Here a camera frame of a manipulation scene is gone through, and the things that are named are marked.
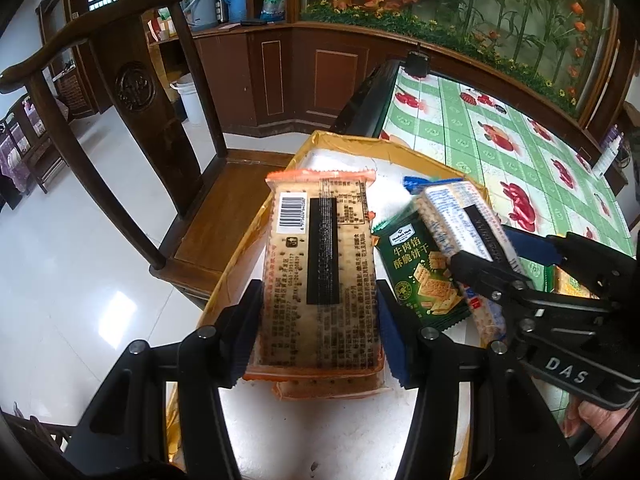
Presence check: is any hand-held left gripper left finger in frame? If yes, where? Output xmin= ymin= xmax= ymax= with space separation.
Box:
xmin=62 ymin=280 xmax=266 ymax=480

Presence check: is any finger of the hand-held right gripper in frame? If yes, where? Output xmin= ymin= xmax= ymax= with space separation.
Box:
xmin=502 ymin=226 xmax=640 ymax=307
xmin=447 ymin=249 xmax=542 ymax=312

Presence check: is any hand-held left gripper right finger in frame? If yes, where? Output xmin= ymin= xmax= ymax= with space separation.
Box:
xmin=376 ymin=280 xmax=581 ymax=480

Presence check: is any yellow white cracker packet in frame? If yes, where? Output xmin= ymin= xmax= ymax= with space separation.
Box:
xmin=544 ymin=264 xmax=601 ymax=298

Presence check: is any orange soda cracker packet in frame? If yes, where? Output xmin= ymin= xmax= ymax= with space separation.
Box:
xmin=271 ymin=355 xmax=391 ymax=401
xmin=243 ymin=167 xmax=386 ymax=378

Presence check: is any blue white cracker packet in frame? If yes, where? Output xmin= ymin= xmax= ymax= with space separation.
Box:
xmin=402 ymin=176 xmax=531 ymax=343

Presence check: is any dark green biscuit packet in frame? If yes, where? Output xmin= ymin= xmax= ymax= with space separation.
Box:
xmin=374 ymin=210 xmax=473 ymax=333

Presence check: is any white foam box with tape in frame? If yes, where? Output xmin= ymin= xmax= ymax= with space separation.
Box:
xmin=165 ymin=130 xmax=501 ymax=480

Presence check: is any person's right hand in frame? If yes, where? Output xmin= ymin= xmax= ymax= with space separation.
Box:
xmin=562 ymin=400 xmax=631 ymax=438

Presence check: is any white plastic bottle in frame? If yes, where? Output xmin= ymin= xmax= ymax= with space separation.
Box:
xmin=592 ymin=130 xmax=623 ymax=178

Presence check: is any black clamp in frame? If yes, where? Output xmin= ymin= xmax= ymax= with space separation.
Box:
xmin=404 ymin=50 xmax=430 ymax=78

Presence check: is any carved wooden chair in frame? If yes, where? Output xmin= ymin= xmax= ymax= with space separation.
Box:
xmin=0 ymin=0 xmax=296 ymax=311

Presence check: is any white plastic bucket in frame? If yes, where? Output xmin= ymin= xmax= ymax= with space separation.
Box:
xmin=170 ymin=74 xmax=206 ymax=128

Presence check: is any wooden sideboard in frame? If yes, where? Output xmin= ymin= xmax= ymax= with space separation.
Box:
xmin=147 ymin=20 xmax=416 ymax=136

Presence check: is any artificial flower display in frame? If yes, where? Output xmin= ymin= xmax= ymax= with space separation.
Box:
xmin=300 ymin=0 xmax=616 ymax=111

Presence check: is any table with purple cloth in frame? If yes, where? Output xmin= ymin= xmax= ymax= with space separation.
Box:
xmin=0 ymin=105 xmax=56 ymax=196

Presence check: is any grey thermos jug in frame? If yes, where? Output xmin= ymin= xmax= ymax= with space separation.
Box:
xmin=181 ymin=0 xmax=217 ymax=31

